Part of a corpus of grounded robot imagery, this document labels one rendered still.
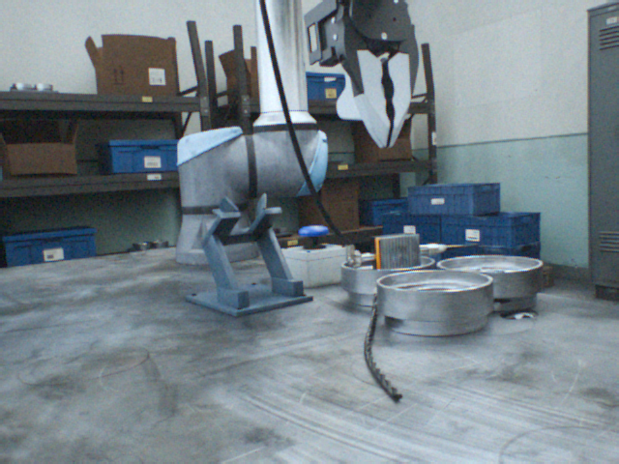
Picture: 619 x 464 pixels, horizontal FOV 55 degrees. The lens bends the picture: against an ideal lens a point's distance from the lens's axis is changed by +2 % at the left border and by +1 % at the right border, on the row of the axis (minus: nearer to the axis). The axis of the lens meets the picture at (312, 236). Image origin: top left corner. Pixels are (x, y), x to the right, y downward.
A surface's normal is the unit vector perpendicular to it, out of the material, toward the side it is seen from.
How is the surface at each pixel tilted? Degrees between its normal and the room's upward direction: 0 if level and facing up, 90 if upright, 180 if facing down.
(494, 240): 91
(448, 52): 90
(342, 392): 0
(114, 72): 92
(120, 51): 92
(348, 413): 0
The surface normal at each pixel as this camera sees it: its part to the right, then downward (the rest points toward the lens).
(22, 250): 0.51, 0.07
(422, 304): -0.38, 0.12
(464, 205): -0.73, 0.12
